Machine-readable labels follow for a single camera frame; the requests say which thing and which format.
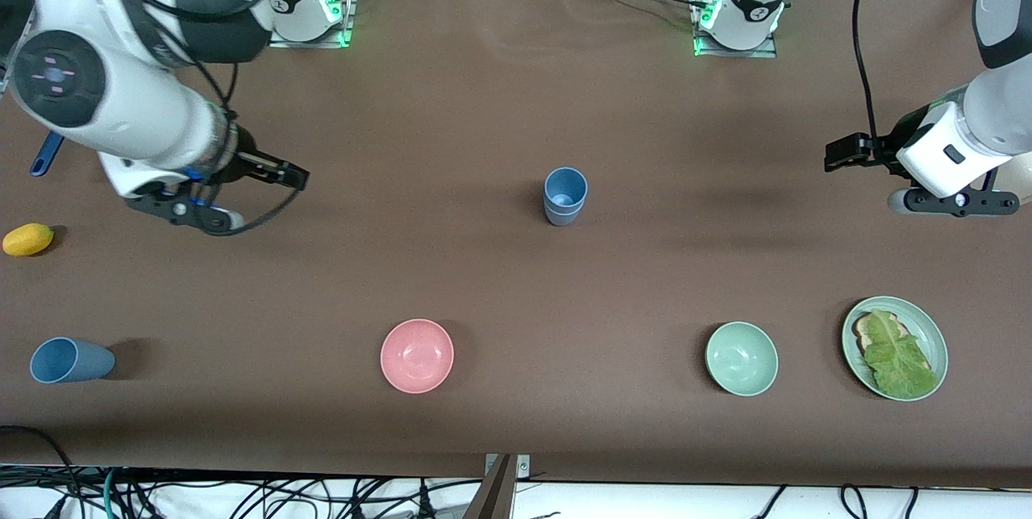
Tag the pale green plate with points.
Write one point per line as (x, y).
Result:
(935, 346)

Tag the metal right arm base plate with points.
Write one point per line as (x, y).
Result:
(343, 31)

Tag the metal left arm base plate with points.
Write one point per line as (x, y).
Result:
(766, 50)

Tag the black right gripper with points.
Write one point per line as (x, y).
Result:
(245, 164)

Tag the pale green bowl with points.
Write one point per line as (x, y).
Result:
(742, 359)

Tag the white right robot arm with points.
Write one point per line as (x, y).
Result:
(137, 116)

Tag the toast slice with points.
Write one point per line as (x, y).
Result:
(863, 332)

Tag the dark stand leg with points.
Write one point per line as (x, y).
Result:
(493, 495)

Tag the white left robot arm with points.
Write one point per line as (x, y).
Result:
(992, 108)

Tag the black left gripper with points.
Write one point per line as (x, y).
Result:
(885, 147)

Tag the yellow lemon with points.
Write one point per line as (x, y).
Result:
(27, 239)

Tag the metal table edge bracket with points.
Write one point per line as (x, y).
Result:
(522, 467)

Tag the blue plastic cup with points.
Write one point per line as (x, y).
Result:
(565, 187)
(563, 217)
(71, 360)

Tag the pink bowl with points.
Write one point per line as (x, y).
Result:
(417, 356)

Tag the green lettuce leaf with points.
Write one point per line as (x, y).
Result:
(899, 362)

